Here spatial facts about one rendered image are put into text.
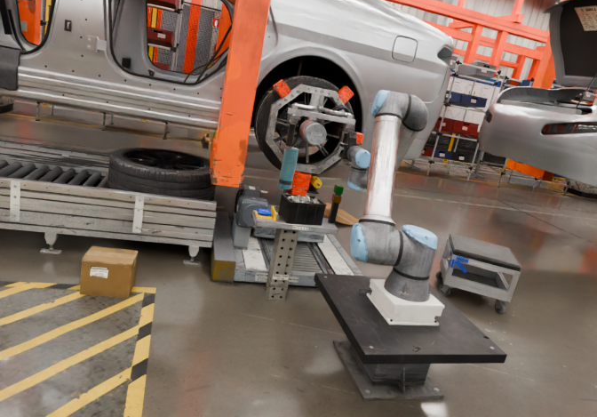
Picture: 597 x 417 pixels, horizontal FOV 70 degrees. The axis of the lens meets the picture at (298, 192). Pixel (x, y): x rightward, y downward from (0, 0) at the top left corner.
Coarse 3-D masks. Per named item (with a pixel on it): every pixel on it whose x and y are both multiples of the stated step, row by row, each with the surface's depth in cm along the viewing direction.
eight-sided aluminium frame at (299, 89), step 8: (296, 88) 264; (304, 88) 263; (312, 88) 265; (320, 88) 266; (288, 96) 263; (296, 96) 264; (328, 96) 268; (336, 96) 269; (272, 104) 267; (280, 104) 268; (336, 104) 272; (272, 112) 264; (272, 128) 268; (272, 136) 268; (272, 144) 269; (280, 152) 272; (336, 152) 284; (280, 160) 274; (328, 160) 281; (336, 160) 282; (296, 168) 277; (304, 168) 279; (312, 168) 280; (320, 168) 281
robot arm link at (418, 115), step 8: (416, 96) 185; (416, 104) 182; (424, 104) 185; (416, 112) 182; (424, 112) 184; (408, 120) 186; (416, 120) 185; (424, 120) 186; (400, 128) 198; (408, 128) 190; (416, 128) 189; (424, 128) 191; (400, 136) 199; (408, 136) 196; (416, 136) 198; (400, 144) 202; (408, 144) 201; (400, 152) 206; (400, 160) 211
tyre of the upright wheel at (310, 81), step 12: (288, 84) 269; (312, 84) 272; (324, 84) 274; (264, 96) 283; (276, 96) 270; (264, 108) 270; (348, 108) 282; (264, 120) 272; (264, 132) 275; (264, 144) 277; (276, 156) 281
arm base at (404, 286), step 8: (392, 272) 178; (400, 272) 173; (392, 280) 176; (400, 280) 173; (408, 280) 171; (416, 280) 171; (424, 280) 172; (392, 288) 174; (400, 288) 172; (408, 288) 171; (416, 288) 171; (424, 288) 172; (400, 296) 171; (408, 296) 170; (416, 296) 170; (424, 296) 172
